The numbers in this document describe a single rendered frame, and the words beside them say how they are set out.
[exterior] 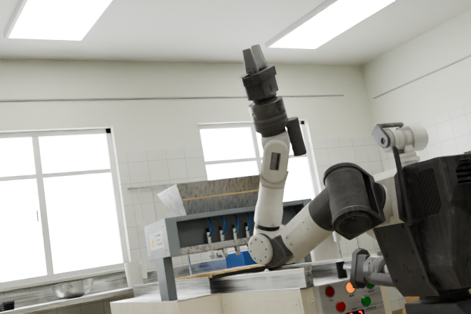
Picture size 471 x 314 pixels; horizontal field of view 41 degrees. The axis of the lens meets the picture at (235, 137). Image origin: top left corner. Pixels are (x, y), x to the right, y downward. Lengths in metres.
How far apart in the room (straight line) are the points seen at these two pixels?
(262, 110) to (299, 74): 5.70
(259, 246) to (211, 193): 1.19
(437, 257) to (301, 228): 0.32
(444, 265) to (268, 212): 0.44
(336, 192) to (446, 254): 0.27
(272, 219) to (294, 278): 0.53
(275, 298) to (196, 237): 0.65
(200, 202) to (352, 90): 5.08
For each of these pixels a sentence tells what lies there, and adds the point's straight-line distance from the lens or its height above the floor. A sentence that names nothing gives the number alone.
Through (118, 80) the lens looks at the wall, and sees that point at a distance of 6.10.
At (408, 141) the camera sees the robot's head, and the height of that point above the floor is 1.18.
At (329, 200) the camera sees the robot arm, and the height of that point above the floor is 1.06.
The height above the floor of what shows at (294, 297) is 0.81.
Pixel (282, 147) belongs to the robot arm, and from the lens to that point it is 1.52.
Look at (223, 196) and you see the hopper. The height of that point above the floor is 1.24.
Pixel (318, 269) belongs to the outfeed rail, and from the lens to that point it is 2.53.
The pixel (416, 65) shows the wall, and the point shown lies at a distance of 7.26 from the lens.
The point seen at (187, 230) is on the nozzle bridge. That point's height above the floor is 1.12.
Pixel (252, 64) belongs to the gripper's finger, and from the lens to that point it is 1.51.
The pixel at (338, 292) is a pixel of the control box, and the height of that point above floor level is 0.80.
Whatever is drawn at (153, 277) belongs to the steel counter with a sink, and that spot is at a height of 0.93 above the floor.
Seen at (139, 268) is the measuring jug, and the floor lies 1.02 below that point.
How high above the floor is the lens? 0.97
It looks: 11 degrees up
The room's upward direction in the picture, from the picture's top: 10 degrees counter-clockwise
